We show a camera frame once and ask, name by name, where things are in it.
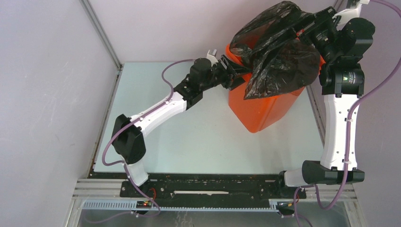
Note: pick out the orange plastic trash bin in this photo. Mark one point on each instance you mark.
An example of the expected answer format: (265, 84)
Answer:
(262, 101)

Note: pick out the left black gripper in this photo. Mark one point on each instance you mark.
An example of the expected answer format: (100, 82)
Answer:
(231, 80)

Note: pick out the grey cable duct strip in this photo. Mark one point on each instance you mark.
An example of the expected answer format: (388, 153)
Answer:
(132, 206)

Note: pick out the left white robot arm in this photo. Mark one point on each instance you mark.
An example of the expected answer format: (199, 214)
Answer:
(129, 133)

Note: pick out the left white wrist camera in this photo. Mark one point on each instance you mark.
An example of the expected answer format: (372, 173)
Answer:
(212, 56)

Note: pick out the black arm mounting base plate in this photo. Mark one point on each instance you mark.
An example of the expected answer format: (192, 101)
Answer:
(218, 190)

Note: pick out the black plastic trash bag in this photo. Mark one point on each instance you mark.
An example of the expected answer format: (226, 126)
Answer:
(267, 32)

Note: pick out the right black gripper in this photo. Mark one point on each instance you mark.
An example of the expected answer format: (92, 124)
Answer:
(320, 18)

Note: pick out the aluminium frame rail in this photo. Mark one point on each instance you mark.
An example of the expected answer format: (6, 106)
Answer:
(110, 189)

